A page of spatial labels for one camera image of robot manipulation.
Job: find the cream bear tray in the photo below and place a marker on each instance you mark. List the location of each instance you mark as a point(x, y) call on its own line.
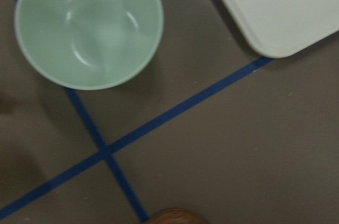
point(281, 28)

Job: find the green ceramic bowl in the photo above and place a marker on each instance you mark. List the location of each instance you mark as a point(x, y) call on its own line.
point(89, 44)

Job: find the brown wooden cutting board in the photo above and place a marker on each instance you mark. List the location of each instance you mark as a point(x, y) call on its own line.
point(176, 216)

